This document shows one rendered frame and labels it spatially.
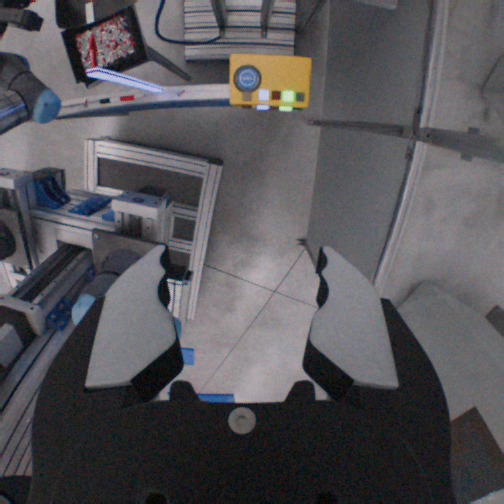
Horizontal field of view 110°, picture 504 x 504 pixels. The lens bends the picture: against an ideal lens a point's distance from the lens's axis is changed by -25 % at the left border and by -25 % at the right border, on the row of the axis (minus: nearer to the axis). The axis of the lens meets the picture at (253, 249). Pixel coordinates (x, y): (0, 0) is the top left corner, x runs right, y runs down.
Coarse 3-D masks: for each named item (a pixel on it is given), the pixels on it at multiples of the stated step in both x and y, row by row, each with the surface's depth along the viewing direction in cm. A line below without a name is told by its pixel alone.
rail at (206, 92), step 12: (204, 84) 58; (216, 84) 58; (228, 84) 58; (96, 96) 57; (108, 96) 57; (120, 96) 58; (156, 96) 59; (168, 96) 59; (180, 96) 59; (192, 96) 59; (204, 96) 59; (216, 96) 59; (228, 96) 60; (72, 108) 58; (84, 108) 58; (96, 108) 59; (108, 108) 64
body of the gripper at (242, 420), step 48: (96, 432) 4; (144, 432) 4; (192, 432) 4; (240, 432) 4; (288, 432) 4; (336, 432) 4; (384, 432) 4; (96, 480) 3; (144, 480) 3; (192, 480) 3; (240, 480) 3; (288, 480) 3; (336, 480) 3; (384, 480) 3
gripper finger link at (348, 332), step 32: (320, 256) 12; (320, 288) 10; (352, 288) 9; (320, 320) 8; (352, 320) 7; (384, 320) 7; (320, 352) 6; (352, 352) 6; (384, 352) 6; (320, 384) 7; (352, 384) 6; (384, 384) 5
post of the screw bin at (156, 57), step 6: (150, 48) 67; (150, 54) 68; (156, 54) 72; (156, 60) 76; (162, 60) 78; (168, 60) 85; (162, 66) 85; (168, 66) 87; (174, 66) 96; (174, 72) 99; (180, 72) 103; (186, 78) 118
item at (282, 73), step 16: (240, 64) 39; (256, 64) 39; (272, 64) 39; (288, 64) 39; (304, 64) 39; (272, 80) 41; (288, 80) 41; (304, 80) 41; (240, 96) 42; (256, 96) 42
